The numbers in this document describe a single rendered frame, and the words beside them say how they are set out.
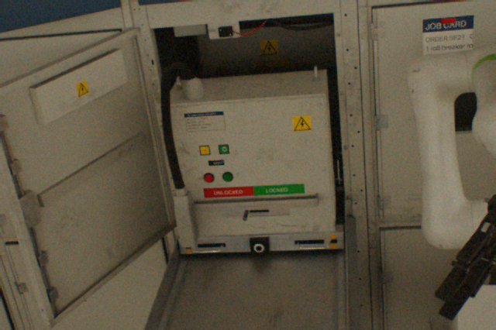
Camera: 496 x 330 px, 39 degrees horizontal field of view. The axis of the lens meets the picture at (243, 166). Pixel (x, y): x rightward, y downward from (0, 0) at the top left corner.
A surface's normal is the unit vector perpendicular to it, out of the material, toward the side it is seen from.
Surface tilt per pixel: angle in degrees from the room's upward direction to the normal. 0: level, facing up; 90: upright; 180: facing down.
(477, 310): 90
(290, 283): 0
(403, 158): 90
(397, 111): 90
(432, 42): 90
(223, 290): 0
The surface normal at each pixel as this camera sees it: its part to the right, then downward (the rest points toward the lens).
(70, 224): 0.83, 0.15
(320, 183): -0.12, 0.45
